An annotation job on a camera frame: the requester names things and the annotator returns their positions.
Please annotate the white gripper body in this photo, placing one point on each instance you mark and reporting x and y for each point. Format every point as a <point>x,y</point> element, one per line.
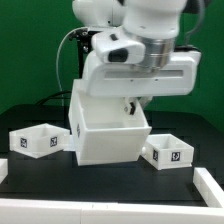
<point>121,65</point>

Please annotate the large white drawer housing box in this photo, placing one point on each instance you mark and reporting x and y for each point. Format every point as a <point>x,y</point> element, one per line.
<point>102,131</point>

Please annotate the small white drawer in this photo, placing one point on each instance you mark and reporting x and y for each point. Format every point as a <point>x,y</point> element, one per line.
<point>165,151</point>
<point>38,141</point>

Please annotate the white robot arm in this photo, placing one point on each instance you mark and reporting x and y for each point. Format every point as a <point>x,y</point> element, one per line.
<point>152,19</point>

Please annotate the white marker sheet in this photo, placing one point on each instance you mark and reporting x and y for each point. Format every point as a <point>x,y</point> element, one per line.
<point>70,147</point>

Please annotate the black camera on stand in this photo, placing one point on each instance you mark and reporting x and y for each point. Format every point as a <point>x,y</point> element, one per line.
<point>83,38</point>

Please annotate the white right rail piece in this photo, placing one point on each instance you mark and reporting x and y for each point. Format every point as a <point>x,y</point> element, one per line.
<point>209,189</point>

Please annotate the white rail piece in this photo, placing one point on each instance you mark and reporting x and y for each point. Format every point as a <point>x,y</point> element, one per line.
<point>209,189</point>
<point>3,169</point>

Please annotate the white left rail piece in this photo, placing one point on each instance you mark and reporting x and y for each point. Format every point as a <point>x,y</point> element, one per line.
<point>3,169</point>

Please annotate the white front rail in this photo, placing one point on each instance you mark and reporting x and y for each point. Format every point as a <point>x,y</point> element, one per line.
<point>55,212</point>

